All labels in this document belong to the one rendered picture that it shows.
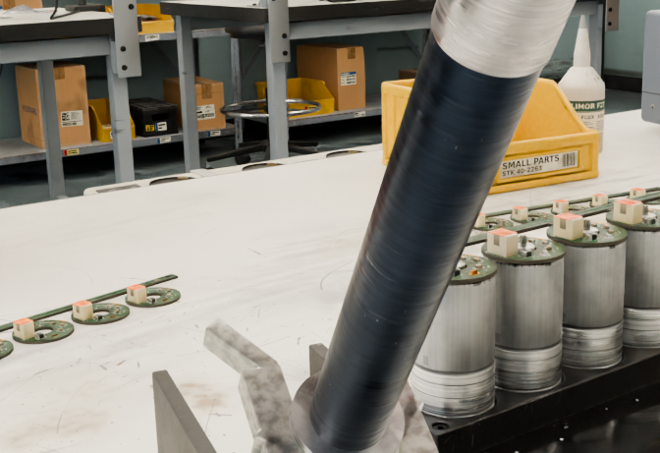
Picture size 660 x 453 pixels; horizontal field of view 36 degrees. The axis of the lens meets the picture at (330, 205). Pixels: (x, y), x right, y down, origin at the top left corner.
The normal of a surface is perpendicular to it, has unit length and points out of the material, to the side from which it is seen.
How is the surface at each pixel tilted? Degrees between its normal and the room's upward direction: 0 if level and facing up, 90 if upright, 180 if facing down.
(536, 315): 90
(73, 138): 89
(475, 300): 90
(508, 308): 90
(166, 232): 0
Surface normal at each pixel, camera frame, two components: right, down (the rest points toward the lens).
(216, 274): -0.03, -0.97
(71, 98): 0.54, 0.19
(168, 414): -0.93, 0.11
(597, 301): 0.12, 0.24
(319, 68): -0.80, 0.18
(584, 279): -0.22, 0.24
